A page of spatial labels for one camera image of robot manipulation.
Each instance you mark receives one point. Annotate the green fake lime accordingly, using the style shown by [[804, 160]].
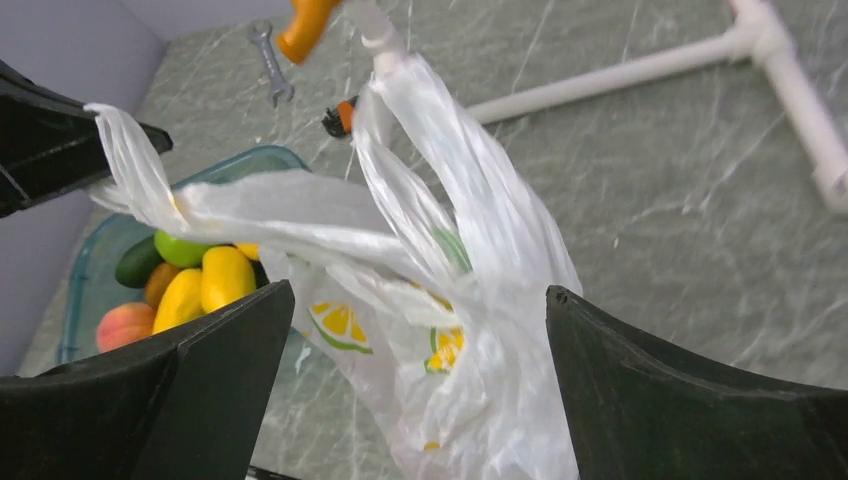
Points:
[[180, 253]]

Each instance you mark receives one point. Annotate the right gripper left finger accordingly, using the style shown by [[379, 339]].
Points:
[[187, 403]]

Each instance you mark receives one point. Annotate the fake peach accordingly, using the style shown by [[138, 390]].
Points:
[[123, 325]]

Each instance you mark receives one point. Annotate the yellow fake mango upper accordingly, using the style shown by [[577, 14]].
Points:
[[249, 250]]

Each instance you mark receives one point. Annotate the yellow fake mango lower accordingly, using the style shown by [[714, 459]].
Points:
[[181, 302]]

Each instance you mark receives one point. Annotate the orange tap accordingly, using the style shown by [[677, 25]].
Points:
[[306, 28]]

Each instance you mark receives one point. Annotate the small orange fake fruit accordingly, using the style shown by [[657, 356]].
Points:
[[158, 282]]

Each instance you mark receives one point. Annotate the yellow fake mango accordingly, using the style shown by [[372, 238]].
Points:
[[227, 276], [181, 302], [249, 250]]

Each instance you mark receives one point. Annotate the silver wrench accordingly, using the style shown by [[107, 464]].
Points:
[[259, 34]]

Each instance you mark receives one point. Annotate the white plastic bag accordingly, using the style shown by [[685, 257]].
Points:
[[425, 284]]

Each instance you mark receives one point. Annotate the yellow fake mango middle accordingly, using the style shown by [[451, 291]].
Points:
[[227, 276]]

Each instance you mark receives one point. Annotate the small orange black brush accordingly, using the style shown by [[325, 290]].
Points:
[[338, 121]]

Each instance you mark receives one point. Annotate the dark green fake avocado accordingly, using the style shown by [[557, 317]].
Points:
[[138, 263]]

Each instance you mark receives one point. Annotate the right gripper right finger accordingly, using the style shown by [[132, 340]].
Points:
[[640, 407]]

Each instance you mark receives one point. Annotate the teal plastic tub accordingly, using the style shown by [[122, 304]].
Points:
[[93, 289]]

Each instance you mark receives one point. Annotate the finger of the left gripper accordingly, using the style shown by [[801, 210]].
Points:
[[50, 145]]

